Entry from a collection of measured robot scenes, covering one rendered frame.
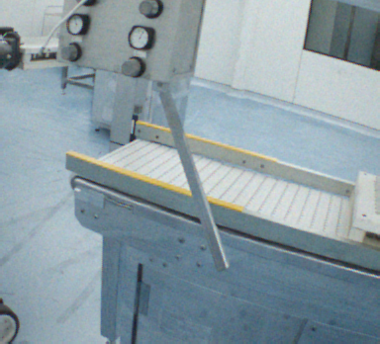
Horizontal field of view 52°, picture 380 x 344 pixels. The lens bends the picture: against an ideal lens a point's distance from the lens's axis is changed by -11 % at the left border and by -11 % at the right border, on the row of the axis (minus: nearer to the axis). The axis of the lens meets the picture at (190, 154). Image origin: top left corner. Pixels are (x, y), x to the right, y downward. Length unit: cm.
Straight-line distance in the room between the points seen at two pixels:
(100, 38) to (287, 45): 513
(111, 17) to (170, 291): 54
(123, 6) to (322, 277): 54
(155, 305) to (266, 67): 511
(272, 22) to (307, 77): 88
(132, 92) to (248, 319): 59
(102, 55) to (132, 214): 28
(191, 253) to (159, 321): 25
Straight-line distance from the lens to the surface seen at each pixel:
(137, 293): 92
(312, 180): 92
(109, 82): 350
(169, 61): 63
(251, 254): 71
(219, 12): 608
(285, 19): 576
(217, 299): 85
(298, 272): 71
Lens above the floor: 120
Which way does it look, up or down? 20 degrees down
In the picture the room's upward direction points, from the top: 9 degrees clockwise
